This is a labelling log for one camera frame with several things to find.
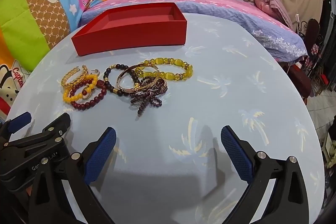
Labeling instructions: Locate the red cardboard box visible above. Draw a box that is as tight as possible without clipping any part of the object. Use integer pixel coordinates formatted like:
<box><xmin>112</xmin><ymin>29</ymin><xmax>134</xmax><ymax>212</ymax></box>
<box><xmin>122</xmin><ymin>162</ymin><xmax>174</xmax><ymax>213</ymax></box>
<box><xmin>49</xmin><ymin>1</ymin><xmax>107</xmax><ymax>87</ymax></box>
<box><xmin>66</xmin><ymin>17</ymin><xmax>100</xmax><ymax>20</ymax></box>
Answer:
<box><xmin>71</xmin><ymin>2</ymin><xmax>188</xmax><ymax>57</ymax></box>

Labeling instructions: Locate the large yellow stone bracelet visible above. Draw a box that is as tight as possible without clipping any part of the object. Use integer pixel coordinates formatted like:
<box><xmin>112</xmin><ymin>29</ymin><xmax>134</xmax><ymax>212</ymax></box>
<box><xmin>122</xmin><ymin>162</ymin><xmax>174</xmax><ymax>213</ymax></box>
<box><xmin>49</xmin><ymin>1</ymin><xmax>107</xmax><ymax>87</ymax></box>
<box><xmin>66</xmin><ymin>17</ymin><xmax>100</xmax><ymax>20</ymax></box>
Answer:
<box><xmin>134</xmin><ymin>56</ymin><xmax>194</xmax><ymax>83</ymax></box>

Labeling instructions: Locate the pink quilted cloth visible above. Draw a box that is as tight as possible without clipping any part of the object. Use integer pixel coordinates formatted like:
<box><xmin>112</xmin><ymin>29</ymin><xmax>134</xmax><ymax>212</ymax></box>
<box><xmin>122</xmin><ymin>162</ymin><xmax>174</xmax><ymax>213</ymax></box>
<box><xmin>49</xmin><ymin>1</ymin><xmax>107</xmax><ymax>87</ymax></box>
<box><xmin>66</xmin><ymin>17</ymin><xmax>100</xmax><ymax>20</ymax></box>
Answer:
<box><xmin>252</xmin><ymin>0</ymin><xmax>294</xmax><ymax>30</ymax></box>

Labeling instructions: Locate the gold chain bracelet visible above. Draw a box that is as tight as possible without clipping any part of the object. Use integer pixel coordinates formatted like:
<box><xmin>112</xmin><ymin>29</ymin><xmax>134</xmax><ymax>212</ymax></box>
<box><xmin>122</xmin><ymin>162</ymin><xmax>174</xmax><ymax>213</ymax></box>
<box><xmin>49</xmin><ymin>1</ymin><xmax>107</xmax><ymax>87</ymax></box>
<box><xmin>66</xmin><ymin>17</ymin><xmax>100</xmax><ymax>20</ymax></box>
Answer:
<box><xmin>61</xmin><ymin>65</ymin><xmax>90</xmax><ymax>90</ymax></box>

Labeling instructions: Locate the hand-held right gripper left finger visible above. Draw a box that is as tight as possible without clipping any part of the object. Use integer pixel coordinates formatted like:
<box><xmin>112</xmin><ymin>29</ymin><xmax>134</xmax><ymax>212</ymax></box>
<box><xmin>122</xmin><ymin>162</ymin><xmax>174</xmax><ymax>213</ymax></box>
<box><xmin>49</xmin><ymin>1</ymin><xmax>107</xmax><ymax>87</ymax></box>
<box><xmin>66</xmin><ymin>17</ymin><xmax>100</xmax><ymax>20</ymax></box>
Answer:
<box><xmin>28</xmin><ymin>127</ymin><xmax>117</xmax><ymax>224</ymax></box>

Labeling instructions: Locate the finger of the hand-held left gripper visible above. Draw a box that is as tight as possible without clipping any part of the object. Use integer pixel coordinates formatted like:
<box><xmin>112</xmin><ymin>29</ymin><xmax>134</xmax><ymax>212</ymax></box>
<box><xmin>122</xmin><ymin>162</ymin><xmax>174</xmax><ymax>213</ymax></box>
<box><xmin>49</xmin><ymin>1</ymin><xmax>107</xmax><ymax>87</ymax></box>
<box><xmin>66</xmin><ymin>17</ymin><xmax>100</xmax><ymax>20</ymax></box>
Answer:
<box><xmin>3</xmin><ymin>112</ymin><xmax>72</xmax><ymax>154</ymax></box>
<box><xmin>0</xmin><ymin>112</ymin><xmax>32</xmax><ymax>141</ymax></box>

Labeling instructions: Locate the dark red bead bracelet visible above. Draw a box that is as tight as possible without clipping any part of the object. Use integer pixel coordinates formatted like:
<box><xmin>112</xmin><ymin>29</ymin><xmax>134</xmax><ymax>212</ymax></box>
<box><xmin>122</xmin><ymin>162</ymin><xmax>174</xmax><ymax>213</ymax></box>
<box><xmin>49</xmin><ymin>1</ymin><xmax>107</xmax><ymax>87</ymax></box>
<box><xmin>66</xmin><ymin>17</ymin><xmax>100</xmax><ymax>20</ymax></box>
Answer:
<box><xmin>70</xmin><ymin>79</ymin><xmax>108</xmax><ymax>111</ymax></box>

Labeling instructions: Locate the dark metal chair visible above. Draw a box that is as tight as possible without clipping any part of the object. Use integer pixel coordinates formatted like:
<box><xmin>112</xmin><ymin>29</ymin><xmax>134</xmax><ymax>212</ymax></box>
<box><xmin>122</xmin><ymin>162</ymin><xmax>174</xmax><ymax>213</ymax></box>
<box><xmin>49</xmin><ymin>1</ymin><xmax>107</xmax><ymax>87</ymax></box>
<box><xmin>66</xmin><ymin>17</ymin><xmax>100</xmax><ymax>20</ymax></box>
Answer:
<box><xmin>302</xmin><ymin>18</ymin><xmax>328</xmax><ymax>96</ymax></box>

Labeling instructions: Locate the rose gold bangle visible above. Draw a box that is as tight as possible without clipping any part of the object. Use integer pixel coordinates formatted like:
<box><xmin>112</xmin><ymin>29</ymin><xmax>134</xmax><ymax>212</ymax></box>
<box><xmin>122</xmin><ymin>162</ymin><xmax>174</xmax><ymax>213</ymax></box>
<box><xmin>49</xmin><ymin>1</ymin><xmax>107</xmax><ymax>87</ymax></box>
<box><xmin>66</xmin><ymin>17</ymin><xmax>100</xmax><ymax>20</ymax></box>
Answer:
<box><xmin>116</xmin><ymin>63</ymin><xmax>160</xmax><ymax>94</ymax></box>

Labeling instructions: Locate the purple bead bracelet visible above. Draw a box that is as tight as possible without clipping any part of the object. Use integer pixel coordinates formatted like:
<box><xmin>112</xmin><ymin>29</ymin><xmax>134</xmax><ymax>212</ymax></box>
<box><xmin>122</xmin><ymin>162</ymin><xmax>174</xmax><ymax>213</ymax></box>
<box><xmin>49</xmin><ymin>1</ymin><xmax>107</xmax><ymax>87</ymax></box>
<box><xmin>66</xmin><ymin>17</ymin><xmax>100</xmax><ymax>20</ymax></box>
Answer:
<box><xmin>130</xmin><ymin>76</ymin><xmax>168</xmax><ymax>115</ymax></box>

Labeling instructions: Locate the small yellow bead bracelet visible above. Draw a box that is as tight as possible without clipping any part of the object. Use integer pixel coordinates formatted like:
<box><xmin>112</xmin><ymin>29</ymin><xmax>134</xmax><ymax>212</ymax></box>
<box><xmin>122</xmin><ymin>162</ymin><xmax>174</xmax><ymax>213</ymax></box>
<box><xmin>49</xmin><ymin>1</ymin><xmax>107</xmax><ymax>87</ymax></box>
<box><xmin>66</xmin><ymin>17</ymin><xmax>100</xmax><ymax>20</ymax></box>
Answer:
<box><xmin>62</xmin><ymin>74</ymin><xmax>98</xmax><ymax>103</ymax></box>

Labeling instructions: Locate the dark red stool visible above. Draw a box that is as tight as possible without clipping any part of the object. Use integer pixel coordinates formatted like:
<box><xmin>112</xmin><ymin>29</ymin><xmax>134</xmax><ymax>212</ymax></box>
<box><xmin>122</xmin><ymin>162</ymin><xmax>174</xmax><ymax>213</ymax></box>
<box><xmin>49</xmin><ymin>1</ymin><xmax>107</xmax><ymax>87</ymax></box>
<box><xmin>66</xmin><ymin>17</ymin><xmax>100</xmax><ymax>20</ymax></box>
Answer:
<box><xmin>278</xmin><ymin>61</ymin><xmax>314</xmax><ymax>98</ymax></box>

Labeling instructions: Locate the black bead bracelet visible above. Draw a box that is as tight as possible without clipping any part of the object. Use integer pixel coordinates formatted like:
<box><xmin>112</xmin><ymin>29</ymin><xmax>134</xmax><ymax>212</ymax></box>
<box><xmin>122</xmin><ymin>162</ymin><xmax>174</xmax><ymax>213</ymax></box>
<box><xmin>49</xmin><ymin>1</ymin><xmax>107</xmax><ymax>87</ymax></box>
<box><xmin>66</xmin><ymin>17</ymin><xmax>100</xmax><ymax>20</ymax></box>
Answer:
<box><xmin>104</xmin><ymin>64</ymin><xmax>141</xmax><ymax>96</ymax></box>

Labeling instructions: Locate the gold ring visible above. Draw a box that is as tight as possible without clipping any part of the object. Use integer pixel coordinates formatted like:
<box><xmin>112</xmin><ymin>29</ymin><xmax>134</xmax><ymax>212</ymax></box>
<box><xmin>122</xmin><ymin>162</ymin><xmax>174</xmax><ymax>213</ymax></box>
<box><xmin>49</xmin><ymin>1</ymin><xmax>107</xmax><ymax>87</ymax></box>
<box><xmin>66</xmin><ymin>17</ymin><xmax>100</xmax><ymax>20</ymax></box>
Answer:
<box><xmin>81</xmin><ymin>85</ymin><xmax>92</xmax><ymax>100</ymax></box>

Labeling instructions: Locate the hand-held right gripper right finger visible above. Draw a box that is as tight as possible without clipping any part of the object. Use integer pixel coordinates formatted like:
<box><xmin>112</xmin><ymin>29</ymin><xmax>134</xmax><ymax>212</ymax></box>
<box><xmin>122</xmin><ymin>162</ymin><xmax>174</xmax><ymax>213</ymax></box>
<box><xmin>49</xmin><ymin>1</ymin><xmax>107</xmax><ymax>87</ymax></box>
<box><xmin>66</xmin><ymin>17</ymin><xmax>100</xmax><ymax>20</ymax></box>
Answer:
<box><xmin>220</xmin><ymin>126</ymin><xmax>310</xmax><ymax>224</ymax></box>

